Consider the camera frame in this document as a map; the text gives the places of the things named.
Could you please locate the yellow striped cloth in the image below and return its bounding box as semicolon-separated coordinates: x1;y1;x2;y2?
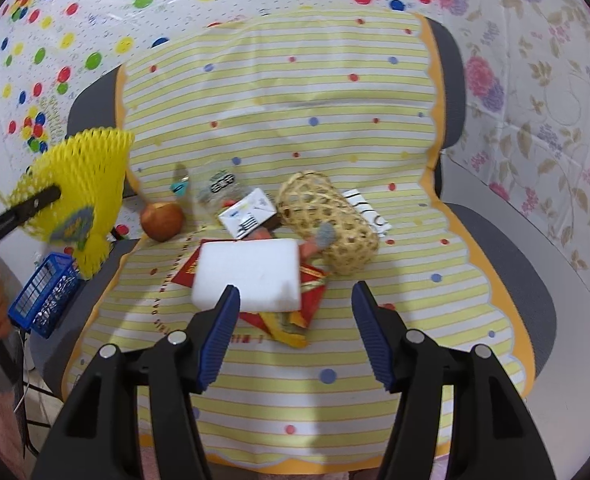
60;7;536;476

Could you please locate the white paper with black print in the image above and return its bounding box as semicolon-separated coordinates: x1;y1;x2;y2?
342;189;392;238

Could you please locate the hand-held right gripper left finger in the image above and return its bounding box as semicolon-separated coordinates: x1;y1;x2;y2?
31;284;242;480

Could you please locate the teal foil wrapper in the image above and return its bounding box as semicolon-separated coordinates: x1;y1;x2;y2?
170;162;192;198

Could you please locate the woven bamboo basket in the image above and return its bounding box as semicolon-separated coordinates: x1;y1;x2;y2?
275;171;380;277

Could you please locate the clear plastic wrapper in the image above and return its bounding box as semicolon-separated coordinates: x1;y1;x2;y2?
195;167;248;211

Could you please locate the red paper packet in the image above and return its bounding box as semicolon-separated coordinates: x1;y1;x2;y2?
172;250;328;333

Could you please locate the small blue plastic crate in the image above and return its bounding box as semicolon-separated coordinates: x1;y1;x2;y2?
8;252;81;340

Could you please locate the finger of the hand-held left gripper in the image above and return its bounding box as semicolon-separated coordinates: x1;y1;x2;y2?
0;184;62;233

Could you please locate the yellow foam fruit net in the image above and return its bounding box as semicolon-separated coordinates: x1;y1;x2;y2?
0;128;136;281

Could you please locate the red apple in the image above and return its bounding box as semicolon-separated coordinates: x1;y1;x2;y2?
140;202;186;242

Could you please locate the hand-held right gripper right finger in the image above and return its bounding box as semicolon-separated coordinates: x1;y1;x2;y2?
351;281;558;480

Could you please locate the brown sausage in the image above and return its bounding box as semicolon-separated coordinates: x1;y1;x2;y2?
255;227;326;261

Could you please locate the floral wall cloth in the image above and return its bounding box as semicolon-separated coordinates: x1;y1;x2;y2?
425;0;590;341

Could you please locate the white foam block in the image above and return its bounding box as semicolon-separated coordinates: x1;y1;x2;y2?
191;238;303;313

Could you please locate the small white milk carton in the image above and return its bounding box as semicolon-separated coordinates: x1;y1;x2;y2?
218;187;278;241

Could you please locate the yellow wrapper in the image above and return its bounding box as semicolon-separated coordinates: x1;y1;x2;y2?
260;310;310;350

